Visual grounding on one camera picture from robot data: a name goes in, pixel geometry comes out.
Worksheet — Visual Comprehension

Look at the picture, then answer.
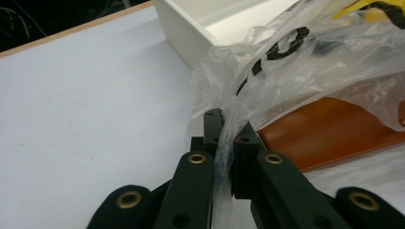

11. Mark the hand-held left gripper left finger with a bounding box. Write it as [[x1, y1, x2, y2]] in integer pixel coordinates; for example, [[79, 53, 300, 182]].
[[190, 107, 225, 158]]

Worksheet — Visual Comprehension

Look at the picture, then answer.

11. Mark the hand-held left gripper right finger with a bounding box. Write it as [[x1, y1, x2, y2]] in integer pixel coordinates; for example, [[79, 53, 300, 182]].
[[231, 120, 267, 200]]

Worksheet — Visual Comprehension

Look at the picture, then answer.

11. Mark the brown rectangular box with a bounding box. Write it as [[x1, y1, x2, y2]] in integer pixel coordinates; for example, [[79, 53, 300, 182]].
[[257, 95, 405, 173]]

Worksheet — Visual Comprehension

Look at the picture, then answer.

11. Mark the white plastic bin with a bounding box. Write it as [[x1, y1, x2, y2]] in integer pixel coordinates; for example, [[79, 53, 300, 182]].
[[153, 0, 301, 70]]

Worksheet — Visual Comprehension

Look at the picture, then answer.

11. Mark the clear plastic bag smiley print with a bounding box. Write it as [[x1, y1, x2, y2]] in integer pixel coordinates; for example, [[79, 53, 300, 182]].
[[185, 0, 405, 229]]

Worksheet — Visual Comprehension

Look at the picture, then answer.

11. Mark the tangle of floor cables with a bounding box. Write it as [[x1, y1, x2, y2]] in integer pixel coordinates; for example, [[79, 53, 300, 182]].
[[0, 4, 49, 41]]

